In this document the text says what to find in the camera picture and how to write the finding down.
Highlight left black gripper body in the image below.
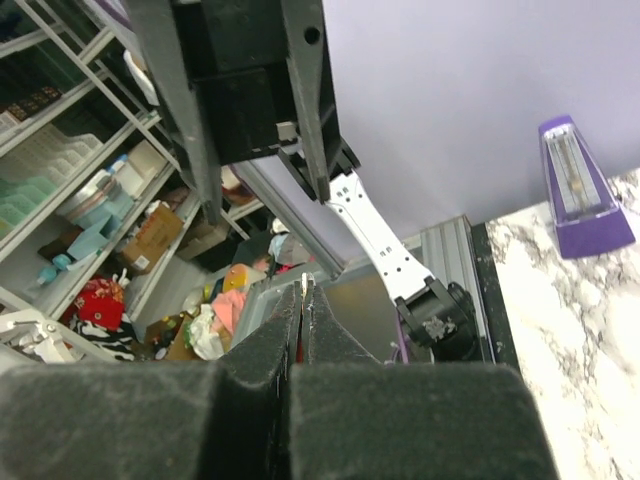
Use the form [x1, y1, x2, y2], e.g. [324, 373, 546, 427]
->
[171, 1, 297, 165]

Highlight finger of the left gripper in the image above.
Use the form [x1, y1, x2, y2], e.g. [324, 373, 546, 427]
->
[281, 0, 342, 200]
[126, 0, 222, 223]

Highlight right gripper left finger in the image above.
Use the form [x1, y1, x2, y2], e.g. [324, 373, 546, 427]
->
[1, 284, 302, 479]

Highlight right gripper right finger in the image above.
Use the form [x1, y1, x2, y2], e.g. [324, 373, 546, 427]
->
[287, 284, 558, 479]

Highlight silver key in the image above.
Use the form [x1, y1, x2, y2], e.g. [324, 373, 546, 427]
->
[300, 272, 316, 301]

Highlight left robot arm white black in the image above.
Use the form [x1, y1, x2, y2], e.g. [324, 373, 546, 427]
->
[125, 1, 482, 362]

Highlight cardboard box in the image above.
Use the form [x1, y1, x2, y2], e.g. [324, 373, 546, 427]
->
[117, 204, 184, 276]

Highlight purple metronome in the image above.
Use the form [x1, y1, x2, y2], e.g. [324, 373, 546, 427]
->
[538, 115, 636, 260]

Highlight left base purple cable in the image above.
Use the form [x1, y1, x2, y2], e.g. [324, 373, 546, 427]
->
[384, 319, 416, 365]

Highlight black mounting rail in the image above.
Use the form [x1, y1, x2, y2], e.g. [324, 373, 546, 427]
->
[471, 224, 521, 373]

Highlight aluminium frame rail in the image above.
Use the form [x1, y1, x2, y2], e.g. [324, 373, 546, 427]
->
[420, 215, 495, 363]

